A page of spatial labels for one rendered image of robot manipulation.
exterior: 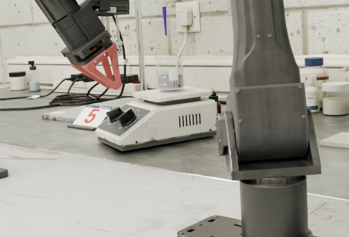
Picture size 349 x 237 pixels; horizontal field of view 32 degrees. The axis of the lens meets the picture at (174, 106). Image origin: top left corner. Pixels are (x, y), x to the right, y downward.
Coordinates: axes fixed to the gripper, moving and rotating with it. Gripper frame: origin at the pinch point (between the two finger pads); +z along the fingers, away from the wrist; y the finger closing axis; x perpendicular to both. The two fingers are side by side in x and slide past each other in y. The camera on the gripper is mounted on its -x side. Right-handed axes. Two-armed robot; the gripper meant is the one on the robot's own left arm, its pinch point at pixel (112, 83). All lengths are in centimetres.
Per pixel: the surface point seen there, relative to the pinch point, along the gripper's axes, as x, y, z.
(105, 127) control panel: 4.5, 5.4, 7.3
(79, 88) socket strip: -13, 86, 19
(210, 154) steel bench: -2.8, -14.9, 15.5
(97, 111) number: -0.6, 26.3, 10.5
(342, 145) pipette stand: -19.0, -25.6, 24.7
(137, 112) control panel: -1.1, 1.0, 7.4
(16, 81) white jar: -3, 117, 11
